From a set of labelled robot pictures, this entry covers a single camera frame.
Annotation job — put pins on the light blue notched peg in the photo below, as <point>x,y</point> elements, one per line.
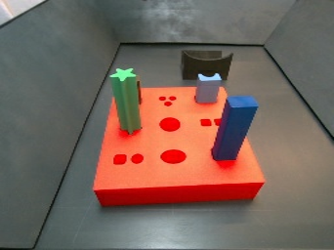
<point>207,88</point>

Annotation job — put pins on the blue rectangular peg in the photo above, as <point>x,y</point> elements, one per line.
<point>237,117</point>

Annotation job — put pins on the green star peg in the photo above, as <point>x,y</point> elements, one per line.
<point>126,93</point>

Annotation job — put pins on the red peg board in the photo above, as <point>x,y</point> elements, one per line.
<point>162,164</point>

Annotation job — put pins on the dark grey curved block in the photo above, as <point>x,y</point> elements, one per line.
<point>205,62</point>

